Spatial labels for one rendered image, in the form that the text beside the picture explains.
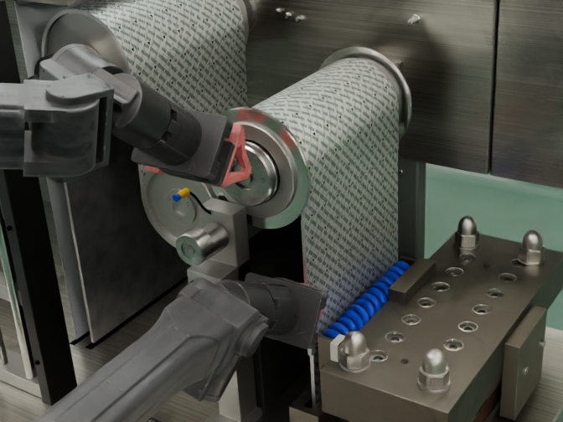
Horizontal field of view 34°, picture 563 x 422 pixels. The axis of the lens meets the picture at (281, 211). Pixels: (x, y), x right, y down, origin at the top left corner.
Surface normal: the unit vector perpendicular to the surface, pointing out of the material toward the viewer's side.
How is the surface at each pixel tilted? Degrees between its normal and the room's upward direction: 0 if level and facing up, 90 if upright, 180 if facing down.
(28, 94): 14
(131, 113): 50
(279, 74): 90
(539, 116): 90
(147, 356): 25
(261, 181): 90
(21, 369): 0
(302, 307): 59
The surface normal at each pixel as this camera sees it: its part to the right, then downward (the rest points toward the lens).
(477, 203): -0.05, -0.90
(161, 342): 0.37, -0.82
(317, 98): 0.34, -0.70
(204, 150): -0.45, -0.27
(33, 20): 0.84, 0.20
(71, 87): 0.16, -0.83
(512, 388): -0.54, 0.40
